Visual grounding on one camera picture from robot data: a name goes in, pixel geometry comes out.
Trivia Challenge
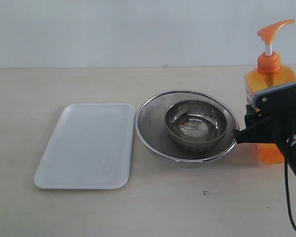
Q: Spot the large steel mesh basin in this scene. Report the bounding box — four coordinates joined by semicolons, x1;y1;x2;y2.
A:
136;90;239;168

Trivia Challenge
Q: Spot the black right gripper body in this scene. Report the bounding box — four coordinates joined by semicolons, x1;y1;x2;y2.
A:
274;106;296;160

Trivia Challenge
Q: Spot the white rectangular plastic tray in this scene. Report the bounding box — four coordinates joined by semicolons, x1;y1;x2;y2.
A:
34;103;135;190

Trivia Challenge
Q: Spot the small stainless steel bowl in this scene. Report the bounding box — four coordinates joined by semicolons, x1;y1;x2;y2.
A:
164;99;228;150

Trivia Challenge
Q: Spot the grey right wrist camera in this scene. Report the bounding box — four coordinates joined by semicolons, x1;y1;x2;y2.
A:
250;81;296;111

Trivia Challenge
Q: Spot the orange pump soap bottle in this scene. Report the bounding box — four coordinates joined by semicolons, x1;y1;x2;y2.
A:
244;19;296;164

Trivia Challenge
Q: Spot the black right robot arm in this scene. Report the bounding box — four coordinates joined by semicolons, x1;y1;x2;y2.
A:
233;105;296;176

